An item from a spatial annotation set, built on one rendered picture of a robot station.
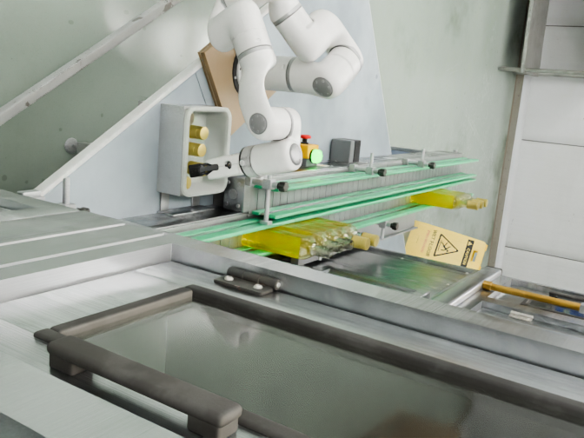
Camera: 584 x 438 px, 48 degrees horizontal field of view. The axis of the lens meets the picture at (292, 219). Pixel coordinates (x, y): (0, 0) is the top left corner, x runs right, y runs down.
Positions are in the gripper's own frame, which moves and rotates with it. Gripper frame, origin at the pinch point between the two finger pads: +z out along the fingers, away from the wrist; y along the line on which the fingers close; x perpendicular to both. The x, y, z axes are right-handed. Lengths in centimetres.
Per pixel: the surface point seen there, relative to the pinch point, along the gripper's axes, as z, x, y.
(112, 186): 9.9, -0.7, -20.6
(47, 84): 58, 33, 4
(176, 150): 1.8, 5.5, -5.7
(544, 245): 60, -134, 607
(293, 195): -1.1, -11.4, 38.1
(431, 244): 83, -81, 346
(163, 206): 10.9, -7.7, -4.2
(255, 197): -1.4, -9.7, 18.9
